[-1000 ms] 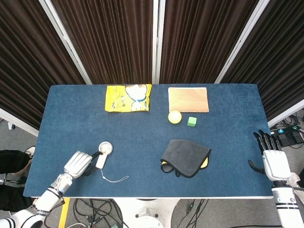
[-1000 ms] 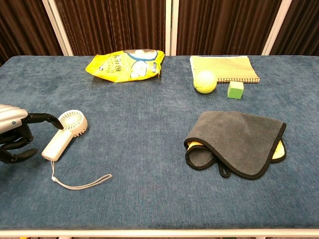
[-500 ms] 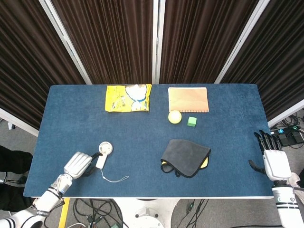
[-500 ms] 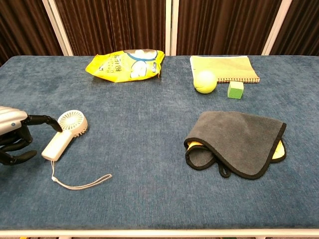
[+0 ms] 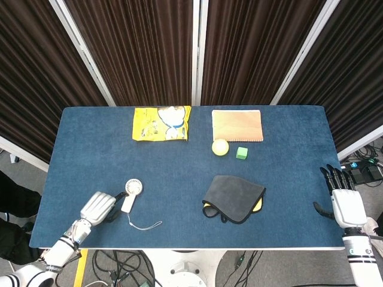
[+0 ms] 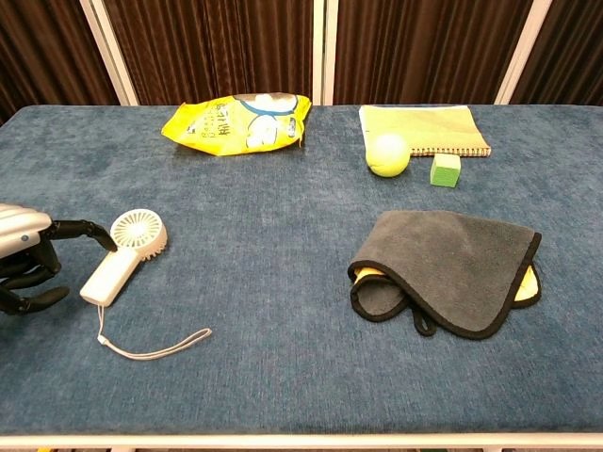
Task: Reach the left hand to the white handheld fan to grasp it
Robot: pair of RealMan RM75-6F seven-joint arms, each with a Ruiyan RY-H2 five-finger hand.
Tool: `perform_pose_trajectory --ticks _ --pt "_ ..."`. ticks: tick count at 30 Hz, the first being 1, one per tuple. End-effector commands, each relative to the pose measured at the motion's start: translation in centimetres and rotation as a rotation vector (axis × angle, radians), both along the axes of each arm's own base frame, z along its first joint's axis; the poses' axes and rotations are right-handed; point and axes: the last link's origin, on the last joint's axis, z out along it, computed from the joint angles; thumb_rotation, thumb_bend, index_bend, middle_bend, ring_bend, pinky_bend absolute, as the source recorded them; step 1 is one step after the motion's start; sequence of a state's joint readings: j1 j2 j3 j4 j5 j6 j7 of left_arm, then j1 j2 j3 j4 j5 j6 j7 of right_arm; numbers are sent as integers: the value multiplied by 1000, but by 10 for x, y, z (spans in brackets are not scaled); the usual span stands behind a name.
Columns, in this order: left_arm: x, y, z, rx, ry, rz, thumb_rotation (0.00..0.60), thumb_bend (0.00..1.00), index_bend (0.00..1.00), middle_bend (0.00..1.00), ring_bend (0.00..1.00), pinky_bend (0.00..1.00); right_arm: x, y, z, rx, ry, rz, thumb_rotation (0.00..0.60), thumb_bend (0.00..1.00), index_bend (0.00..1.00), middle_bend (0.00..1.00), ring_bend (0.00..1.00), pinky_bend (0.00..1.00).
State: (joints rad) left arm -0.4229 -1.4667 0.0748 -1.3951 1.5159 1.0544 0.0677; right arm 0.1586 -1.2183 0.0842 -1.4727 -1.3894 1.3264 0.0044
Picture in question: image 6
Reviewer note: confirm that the dark brown curtain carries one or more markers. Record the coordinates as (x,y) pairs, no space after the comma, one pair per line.
(212,47)

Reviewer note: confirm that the white screen frame post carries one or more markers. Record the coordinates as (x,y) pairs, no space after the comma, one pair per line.
(109,52)
(324,52)
(523,52)

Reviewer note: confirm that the green spiral notebook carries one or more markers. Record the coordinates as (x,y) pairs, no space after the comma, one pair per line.
(424,124)

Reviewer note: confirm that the white table edge rail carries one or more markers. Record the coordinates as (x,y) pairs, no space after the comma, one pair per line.
(301,440)

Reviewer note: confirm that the green cube block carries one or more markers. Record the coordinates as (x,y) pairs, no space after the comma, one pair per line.
(444,171)

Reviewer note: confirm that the yellow snack bag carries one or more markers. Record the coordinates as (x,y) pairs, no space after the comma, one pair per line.
(226,127)

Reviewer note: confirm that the white handheld fan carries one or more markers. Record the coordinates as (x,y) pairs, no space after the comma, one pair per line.
(110,278)

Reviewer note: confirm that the grey yellow microfibre cloth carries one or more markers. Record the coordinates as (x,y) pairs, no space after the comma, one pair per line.
(452,268)

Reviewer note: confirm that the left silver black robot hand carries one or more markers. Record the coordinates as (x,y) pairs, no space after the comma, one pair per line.
(21,230)

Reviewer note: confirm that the yellow-green tennis ball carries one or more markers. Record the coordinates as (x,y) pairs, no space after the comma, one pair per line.
(387,154)

